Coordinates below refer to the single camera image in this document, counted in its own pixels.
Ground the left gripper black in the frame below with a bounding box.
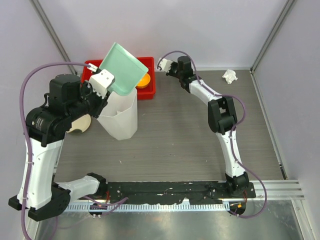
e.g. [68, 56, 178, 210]
[67, 78, 111, 121]

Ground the translucent white bin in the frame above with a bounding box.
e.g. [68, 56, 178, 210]
[97, 89, 138, 141]

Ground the green dustpan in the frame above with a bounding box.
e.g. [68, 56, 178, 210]
[99, 42, 149, 96]

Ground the large paper scrap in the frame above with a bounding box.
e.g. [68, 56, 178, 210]
[222, 69, 238, 85]

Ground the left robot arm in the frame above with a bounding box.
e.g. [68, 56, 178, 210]
[8, 74, 114, 222]

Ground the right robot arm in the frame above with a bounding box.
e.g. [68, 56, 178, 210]
[157, 56, 250, 198]

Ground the beige plate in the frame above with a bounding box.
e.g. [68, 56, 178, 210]
[67, 114, 91, 134]

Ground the orange bowl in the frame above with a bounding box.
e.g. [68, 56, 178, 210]
[136, 73, 151, 89]

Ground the red plastic tray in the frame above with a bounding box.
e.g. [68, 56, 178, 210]
[81, 56, 156, 101]

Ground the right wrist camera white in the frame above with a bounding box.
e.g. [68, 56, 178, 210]
[156, 58, 173, 73]

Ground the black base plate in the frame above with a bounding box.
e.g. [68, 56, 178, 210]
[89, 181, 256, 205]

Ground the white slotted cable duct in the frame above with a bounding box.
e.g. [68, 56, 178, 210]
[65, 201, 230, 213]

